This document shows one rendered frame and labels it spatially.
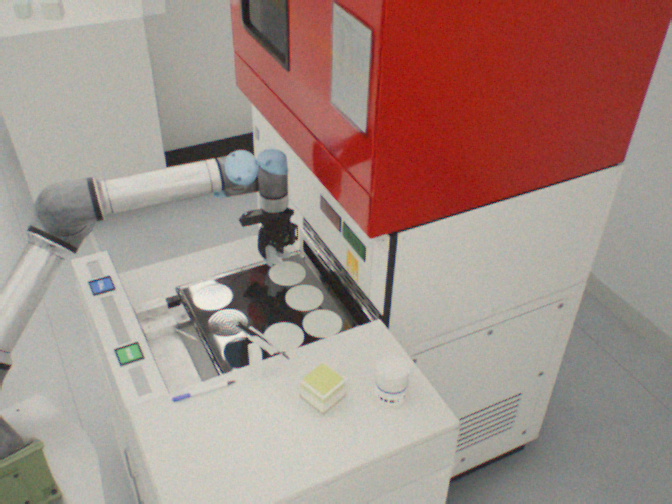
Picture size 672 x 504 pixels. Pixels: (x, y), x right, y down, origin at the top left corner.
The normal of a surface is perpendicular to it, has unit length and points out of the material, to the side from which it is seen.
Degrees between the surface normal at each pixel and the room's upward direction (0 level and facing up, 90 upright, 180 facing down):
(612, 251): 90
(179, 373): 0
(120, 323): 0
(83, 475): 0
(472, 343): 90
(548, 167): 90
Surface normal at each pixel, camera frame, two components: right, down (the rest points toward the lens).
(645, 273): -0.89, 0.27
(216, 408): 0.03, -0.77
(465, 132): 0.46, 0.57
